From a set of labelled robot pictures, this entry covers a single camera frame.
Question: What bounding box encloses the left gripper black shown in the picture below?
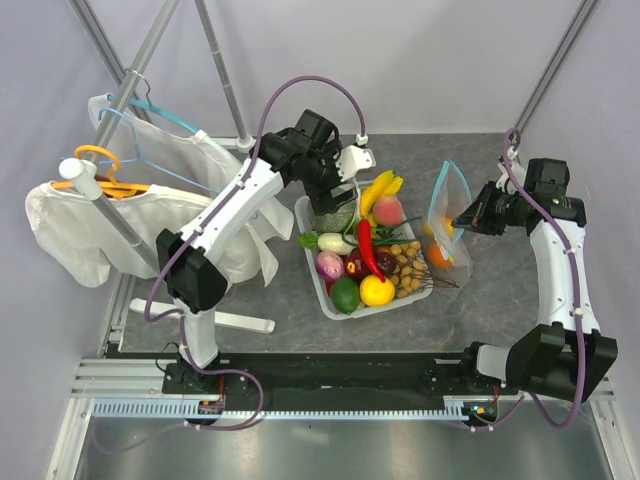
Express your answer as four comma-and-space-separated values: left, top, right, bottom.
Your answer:
302, 141, 358, 217

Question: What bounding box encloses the clear zip top bag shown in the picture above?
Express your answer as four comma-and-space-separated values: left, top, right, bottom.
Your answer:
424, 160, 473, 287

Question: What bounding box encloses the purple onion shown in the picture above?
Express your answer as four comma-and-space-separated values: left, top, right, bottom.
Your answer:
315, 251, 345, 282

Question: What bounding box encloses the orange fruit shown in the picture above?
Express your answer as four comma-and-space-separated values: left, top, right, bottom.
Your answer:
426, 241, 453, 270

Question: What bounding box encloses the green lime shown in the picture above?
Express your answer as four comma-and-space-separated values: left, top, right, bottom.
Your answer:
330, 277, 360, 315

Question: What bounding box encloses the yellow orange mango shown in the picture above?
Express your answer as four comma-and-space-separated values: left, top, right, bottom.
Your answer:
423, 216, 455, 239

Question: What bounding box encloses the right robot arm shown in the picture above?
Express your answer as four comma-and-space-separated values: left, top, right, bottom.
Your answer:
453, 158, 618, 402

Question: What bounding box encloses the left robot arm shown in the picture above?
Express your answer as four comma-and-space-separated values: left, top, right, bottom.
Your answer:
156, 110, 369, 393

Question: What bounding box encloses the white plastic basket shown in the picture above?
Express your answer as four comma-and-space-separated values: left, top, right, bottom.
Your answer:
293, 178, 434, 322

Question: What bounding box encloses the green netted melon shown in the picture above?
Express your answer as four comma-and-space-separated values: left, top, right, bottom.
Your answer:
306, 193, 356, 233

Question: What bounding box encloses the white radish with leaves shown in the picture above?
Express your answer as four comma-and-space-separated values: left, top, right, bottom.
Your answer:
297, 231, 356, 256

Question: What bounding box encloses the red chili pepper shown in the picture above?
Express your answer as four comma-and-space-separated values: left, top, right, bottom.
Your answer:
357, 218, 386, 282

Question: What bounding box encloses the yellow banana bunch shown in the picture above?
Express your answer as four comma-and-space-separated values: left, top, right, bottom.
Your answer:
360, 170, 404, 218

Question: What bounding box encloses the pink peach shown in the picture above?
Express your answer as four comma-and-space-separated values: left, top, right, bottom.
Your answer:
372, 196, 404, 226

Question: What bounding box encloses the green scallion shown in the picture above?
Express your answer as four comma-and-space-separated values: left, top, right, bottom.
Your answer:
341, 218, 417, 246

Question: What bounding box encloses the dark purple passion fruit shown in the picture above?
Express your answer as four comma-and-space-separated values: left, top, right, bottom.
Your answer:
375, 251, 397, 275

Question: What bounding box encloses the longan bunch with twigs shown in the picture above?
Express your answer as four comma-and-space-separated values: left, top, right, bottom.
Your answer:
389, 240, 458, 299

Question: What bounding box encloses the yellow lemon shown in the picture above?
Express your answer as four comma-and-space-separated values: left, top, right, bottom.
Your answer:
359, 275, 395, 307

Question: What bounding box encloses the white shirt on blue hanger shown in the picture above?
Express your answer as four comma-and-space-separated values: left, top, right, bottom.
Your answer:
107, 110, 241, 197

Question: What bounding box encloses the blue clothes hanger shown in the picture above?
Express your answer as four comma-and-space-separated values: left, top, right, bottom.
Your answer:
88, 94, 220, 197

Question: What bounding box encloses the orange clothes hanger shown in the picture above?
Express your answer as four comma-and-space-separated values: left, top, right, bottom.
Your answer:
50, 144, 150, 201

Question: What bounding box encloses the metal clothes rack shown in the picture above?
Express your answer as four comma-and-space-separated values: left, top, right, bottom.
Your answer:
58, 0, 277, 335

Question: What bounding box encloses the white shirt on orange hanger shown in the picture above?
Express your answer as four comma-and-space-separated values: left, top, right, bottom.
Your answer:
25, 183, 294, 288

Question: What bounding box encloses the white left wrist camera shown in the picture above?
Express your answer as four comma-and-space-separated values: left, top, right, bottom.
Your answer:
336, 134, 376, 182

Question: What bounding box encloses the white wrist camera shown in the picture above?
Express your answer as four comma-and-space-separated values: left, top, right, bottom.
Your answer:
336, 134, 376, 182
496, 158, 526, 194

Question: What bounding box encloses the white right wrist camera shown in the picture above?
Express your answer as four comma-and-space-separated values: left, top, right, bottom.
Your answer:
496, 158, 526, 194

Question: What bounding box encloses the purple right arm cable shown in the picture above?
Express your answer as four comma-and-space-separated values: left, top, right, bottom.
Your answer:
464, 127, 596, 431

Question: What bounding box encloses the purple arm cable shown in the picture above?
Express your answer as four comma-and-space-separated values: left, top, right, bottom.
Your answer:
464, 127, 596, 431
143, 75, 369, 446

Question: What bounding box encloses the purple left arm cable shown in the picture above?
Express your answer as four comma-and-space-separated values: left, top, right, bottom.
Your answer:
143, 75, 369, 446

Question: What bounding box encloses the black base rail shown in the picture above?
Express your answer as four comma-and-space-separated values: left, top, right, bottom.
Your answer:
104, 344, 526, 406

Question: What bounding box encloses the light blue cable duct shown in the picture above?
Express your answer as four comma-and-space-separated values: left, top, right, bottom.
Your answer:
92, 398, 480, 421

